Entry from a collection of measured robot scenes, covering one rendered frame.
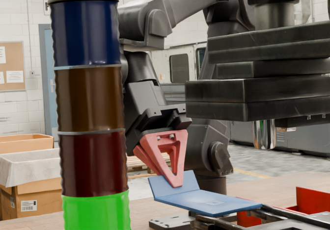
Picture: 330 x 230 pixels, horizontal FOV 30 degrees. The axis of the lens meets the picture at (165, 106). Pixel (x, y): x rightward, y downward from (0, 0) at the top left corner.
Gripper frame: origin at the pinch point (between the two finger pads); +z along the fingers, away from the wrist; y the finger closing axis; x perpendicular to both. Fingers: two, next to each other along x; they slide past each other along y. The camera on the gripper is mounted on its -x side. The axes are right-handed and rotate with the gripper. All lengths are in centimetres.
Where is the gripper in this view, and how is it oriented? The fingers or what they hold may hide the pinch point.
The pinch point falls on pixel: (175, 182)
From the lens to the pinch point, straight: 83.8
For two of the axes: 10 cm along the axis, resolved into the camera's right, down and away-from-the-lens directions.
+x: 8.6, -1.0, 5.0
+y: 3.9, -5.0, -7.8
